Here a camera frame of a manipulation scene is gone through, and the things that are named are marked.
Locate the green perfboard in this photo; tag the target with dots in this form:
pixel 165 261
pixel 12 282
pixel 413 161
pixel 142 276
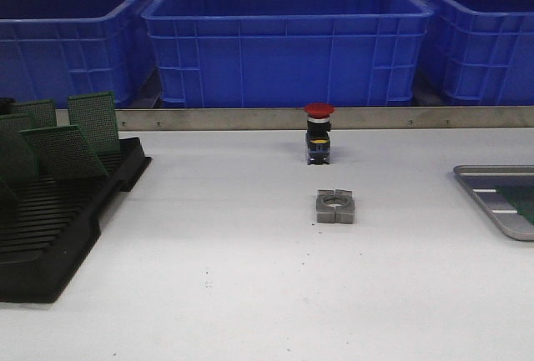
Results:
pixel 43 112
pixel 8 198
pixel 64 152
pixel 94 113
pixel 521 198
pixel 18 162

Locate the silver metal tray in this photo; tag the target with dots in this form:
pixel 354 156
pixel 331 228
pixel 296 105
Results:
pixel 480 181

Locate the black slotted board rack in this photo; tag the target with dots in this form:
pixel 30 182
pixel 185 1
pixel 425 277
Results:
pixel 46 237

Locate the red emergency stop button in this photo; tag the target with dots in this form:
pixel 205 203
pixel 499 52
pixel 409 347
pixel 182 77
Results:
pixel 317 135

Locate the grey metal clamp block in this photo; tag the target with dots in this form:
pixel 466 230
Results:
pixel 335 206

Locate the blue plastic crate middle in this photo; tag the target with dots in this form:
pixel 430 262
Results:
pixel 286 53

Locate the blue plastic crate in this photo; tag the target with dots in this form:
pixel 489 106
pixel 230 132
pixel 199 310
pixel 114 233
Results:
pixel 480 52
pixel 53 49
pixel 286 53

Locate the blue plastic crate right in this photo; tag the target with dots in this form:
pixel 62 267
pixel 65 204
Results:
pixel 480 52

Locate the blue plastic crate left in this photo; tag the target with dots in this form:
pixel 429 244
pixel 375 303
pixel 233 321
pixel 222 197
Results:
pixel 53 49

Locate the steel shelf frame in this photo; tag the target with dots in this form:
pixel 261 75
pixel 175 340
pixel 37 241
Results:
pixel 239 119

